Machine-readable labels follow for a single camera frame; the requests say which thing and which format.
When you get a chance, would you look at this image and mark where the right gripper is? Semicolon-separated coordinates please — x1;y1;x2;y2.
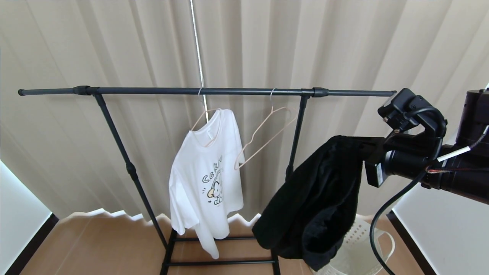
361;136;433;189

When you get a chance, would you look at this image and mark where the black clothes rack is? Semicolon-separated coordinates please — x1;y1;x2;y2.
18;86;397;275

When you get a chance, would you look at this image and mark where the black garment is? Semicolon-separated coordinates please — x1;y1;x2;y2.
252;135;364;272

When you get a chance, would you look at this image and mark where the beige curtain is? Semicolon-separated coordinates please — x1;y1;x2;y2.
0;0;489;226

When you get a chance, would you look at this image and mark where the pink clothes hanger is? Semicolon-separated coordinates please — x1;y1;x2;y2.
190;87;223;148
233;88;298;171

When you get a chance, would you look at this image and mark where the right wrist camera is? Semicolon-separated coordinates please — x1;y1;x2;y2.
377;88;447;139

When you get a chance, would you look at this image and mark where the white printed t-shirt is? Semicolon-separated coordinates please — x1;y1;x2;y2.
168;108;245;260

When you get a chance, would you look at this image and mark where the white laundry basket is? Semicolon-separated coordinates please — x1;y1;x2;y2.
309;214;396;275

